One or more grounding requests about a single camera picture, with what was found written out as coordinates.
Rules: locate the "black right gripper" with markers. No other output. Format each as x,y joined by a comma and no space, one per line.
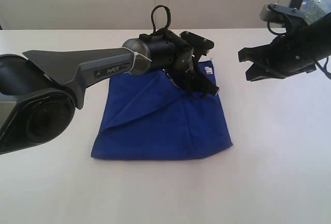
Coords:
290,53

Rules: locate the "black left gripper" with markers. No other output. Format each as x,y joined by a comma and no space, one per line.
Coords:
183,72

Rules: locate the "blue towel with white label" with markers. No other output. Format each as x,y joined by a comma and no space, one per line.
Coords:
148,118

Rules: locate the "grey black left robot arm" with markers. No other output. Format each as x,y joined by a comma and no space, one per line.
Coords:
41,90

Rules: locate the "black wrist camera on left gripper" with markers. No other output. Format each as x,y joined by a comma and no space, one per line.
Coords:
199,43

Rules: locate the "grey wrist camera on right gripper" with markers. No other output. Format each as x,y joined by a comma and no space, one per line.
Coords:
279,14

